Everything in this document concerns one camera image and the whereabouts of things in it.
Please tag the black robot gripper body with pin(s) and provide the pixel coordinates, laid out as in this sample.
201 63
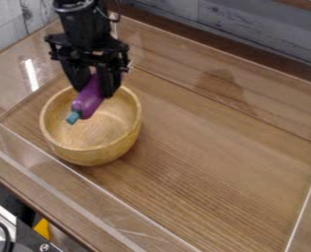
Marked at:
86 42

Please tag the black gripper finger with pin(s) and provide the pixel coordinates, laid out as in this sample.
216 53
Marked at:
109 80
78 74

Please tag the purple toy eggplant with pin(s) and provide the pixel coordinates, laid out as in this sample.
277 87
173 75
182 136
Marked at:
86 102

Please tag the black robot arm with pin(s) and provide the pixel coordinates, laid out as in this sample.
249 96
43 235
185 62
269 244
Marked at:
79 5

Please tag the brown wooden bowl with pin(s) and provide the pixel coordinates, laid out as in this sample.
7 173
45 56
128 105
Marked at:
97 140

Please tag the black and yellow equipment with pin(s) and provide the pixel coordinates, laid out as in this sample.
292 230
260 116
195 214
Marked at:
18 238

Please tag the clear acrylic corner bracket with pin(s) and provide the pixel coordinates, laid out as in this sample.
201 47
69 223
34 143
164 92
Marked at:
113 16

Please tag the clear acrylic tray wall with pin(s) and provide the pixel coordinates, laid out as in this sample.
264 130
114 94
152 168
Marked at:
89 213

